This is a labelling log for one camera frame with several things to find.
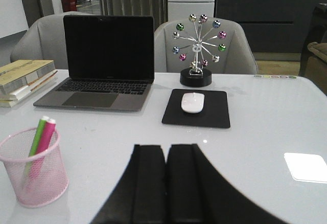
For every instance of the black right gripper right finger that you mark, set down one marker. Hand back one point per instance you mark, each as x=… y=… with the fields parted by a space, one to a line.
x=198 y=193

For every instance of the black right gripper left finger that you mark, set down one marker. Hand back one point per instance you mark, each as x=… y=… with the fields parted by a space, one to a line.
x=140 y=194

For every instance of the pink highlighter pen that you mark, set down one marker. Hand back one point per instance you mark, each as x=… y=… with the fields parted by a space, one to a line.
x=42 y=146

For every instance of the green highlighter pen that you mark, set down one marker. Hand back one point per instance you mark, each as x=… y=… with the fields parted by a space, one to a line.
x=36 y=139

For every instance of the pink mesh pen holder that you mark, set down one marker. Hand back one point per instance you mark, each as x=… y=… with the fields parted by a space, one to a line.
x=36 y=180

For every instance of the black mouse pad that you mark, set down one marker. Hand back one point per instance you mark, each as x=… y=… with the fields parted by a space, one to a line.
x=214 y=114

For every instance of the white computer mouse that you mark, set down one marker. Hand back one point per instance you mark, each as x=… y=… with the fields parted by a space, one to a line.
x=192 y=103

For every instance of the grey laptop black screen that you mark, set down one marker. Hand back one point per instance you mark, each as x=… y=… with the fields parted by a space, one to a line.
x=110 y=63

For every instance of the right grey armchair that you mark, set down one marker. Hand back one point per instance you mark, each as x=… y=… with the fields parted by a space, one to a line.
x=172 y=55

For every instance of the grey armchair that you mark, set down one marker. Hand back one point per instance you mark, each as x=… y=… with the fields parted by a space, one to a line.
x=45 y=40
x=172 y=55

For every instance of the ferris wheel desk toy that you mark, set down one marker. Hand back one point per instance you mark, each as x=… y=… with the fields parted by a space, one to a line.
x=196 y=75

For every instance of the bottom cream book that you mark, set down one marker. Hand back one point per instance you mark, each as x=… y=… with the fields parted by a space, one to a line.
x=8 y=103

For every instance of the cream book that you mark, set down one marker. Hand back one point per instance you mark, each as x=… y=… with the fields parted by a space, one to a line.
x=8 y=103
x=29 y=88

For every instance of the middle cream book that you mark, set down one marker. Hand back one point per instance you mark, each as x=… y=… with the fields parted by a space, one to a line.
x=29 y=88

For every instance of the top yellow book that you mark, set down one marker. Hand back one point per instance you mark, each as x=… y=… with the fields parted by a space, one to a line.
x=22 y=72

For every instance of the olive sofa cushion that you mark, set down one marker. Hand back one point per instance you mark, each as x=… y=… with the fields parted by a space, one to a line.
x=316 y=65

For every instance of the left grey armchair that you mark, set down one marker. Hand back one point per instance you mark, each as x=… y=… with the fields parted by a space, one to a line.
x=45 y=40

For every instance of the dark counter cabinet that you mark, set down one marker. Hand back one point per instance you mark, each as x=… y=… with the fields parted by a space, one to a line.
x=275 y=29

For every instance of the red trash bin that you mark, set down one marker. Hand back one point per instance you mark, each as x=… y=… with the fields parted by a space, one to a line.
x=69 y=5

